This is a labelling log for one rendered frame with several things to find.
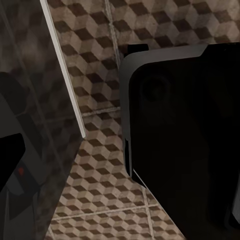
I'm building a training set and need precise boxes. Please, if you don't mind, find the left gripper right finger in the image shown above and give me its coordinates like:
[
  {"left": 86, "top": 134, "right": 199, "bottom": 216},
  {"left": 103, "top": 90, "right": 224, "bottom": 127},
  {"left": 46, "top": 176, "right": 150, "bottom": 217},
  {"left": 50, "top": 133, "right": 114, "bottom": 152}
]
[{"left": 224, "top": 132, "right": 240, "bottom": 172}]

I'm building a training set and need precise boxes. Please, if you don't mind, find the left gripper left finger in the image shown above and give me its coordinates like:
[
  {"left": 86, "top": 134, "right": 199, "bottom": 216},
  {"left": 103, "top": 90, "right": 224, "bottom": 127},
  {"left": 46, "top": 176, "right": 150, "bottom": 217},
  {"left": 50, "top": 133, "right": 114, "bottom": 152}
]
[{"left": 0, "top": 133, "right": 26, "bottom": 192}]

